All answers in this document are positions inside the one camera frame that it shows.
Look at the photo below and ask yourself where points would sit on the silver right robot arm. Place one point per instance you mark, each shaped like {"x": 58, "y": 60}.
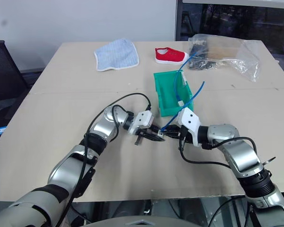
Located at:
{"x": 243, "y": 153}

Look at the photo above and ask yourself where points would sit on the grey rounded robot torso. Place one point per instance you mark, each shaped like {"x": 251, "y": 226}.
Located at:
{"x": 142, "y": 222}

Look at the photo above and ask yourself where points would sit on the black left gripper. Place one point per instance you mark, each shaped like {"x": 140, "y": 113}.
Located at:
{"x": 144, "y": 133}

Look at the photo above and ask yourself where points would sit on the small white plastic piece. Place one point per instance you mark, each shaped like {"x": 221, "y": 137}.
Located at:
{"x": 184, "y": 78}

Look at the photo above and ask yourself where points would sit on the blue sticker label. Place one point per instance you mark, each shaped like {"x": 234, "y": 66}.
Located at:
{"x": 0, "y": 130}

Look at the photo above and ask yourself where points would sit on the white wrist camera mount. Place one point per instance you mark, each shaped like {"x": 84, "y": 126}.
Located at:
{"x": 143, "y": 119}
{"x": 189, "y": 119}

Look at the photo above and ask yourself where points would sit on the black parts in bag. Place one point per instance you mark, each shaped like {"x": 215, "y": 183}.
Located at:
{"x": 198, "y": 53}

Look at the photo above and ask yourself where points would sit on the dark glass window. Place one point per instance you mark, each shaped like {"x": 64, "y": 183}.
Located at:
{"x": 227, "y": 21}

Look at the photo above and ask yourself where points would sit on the clear plastic bag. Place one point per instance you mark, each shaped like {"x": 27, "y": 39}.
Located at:
{"x": 241, "y": 50}

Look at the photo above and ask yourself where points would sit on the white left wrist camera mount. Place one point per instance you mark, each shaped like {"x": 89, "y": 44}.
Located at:
{"x": 143, "y": 119}

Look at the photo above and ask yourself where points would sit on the red canvas shoe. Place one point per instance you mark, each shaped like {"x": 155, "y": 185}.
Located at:
{"x": 169, "y": 56}

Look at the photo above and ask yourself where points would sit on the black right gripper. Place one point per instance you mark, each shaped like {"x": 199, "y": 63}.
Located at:
{"x": 180, "y": 133}

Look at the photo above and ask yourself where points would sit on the white coupler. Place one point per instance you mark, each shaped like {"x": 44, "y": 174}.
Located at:
{"x": 180, "y": 103}
{"x": 160, "y": 133}

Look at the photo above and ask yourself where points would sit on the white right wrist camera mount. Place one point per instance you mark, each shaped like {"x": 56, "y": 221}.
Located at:
{"x": 189, "y": 119}

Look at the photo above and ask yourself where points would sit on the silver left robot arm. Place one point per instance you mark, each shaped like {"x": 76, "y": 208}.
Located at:
{"x": 100, "y": 129}

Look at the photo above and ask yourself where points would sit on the black office chair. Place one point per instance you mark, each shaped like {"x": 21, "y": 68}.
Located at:
{"x": 2, "y": 71}

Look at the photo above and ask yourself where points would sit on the green plastic bin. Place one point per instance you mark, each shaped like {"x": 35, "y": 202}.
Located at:
{"x": 166, "y": 94}

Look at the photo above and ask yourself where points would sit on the blue striped cloth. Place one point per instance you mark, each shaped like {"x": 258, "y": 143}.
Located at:
{"x": 118, "y": 55}

